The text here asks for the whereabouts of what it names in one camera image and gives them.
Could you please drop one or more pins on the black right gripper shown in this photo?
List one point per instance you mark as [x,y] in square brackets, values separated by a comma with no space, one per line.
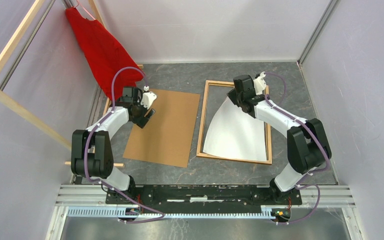
[231,94]

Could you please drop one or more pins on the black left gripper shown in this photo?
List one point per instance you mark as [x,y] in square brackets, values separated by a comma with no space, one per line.
[142,121]

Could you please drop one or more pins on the wooden picture frame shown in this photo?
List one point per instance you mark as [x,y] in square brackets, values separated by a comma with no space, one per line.
[213,97]

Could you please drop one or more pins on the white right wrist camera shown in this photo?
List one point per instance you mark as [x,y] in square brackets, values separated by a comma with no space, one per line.
[260,83]

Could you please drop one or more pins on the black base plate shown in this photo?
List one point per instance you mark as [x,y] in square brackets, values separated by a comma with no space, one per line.
[210,199]

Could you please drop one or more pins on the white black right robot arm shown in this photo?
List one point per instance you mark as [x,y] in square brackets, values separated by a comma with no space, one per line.
[308,149]

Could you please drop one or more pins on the red cloth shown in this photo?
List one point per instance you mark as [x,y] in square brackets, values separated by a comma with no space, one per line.
[111,65]

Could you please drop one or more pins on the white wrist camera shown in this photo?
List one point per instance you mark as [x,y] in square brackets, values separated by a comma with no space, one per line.
[260,83]
[148,97]

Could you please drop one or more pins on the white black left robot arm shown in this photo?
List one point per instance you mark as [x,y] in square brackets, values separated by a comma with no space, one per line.
[91,148]

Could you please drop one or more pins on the wooden rack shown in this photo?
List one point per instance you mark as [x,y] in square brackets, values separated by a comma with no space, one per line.
[53,81]

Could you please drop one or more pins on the plant photo print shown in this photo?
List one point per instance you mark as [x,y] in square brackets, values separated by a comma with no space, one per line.
[235,135]

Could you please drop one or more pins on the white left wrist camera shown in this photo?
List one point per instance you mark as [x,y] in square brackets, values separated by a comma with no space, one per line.
[148,97]

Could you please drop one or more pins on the brown backing board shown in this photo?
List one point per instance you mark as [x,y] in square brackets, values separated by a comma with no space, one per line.
[167,137]

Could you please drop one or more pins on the aluminium rail frame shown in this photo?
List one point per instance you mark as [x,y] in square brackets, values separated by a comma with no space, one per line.
[91,212]

